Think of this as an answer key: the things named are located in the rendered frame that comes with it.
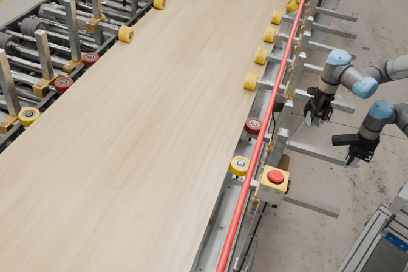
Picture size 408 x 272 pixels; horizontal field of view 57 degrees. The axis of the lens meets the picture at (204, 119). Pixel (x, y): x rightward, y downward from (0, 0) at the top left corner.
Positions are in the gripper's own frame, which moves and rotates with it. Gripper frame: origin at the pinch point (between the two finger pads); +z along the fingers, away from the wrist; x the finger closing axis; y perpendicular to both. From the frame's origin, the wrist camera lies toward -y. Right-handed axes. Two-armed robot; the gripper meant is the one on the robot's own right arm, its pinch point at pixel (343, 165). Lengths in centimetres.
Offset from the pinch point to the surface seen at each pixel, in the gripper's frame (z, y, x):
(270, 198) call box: -35, -30, -59
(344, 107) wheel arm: -13.0, -5.3, 23.5
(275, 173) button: -41, -31, -55
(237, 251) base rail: 12, -34, -49
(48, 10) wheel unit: -14, -167, 33
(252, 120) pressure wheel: -8.0, -43.2, 1.5
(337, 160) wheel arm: -2.8, -3.8, -1.5
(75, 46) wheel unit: -10, -138, 14
